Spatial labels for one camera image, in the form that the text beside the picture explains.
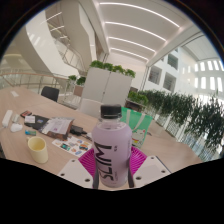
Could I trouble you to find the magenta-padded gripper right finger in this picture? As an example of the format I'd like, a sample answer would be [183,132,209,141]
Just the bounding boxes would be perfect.
[126,145,173,189]

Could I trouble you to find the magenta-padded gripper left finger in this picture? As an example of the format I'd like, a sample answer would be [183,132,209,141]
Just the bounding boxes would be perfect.
[57,147,100,190]

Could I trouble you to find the lilac drink bottle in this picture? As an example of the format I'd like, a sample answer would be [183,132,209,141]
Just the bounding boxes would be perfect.
[91,103,134,189]

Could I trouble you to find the colourful sticker sheet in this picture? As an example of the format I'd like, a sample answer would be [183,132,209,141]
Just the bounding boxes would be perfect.
[51,136,94,158]

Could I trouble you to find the pale yellow mug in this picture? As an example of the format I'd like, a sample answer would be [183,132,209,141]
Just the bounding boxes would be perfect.
[27,135,50,165]

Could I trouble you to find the green tote bag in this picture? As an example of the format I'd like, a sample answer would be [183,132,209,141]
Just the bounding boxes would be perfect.
[119,106,155,149]

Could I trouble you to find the open printed booklet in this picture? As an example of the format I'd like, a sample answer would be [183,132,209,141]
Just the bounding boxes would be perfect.
[41,116,75,141]

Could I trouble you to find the white chair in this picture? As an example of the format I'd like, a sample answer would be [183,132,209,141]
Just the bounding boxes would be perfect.
[78,97,103,119]

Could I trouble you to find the row of green hedge plants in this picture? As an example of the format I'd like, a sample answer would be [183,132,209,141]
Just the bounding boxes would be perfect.
[137,87,224,155]

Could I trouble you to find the low shelf with plants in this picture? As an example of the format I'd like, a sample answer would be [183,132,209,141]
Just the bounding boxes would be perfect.
[124,90,150,113]

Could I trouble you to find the white computer mouse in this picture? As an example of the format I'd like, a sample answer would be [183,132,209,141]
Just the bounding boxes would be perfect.
[9,122,24,134]

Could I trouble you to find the black office chair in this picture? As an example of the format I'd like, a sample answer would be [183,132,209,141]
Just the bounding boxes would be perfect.
[40,85,61,103]

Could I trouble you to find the white power strip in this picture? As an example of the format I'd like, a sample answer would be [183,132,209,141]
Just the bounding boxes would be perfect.
[1,109,14,129]

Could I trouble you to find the small potted plant stand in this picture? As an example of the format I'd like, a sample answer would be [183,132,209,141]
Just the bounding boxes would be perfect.
[67,74,87,98]

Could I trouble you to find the white cabinet topped with plants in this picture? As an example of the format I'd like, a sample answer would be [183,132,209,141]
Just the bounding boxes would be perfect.
[81,59,137,108]

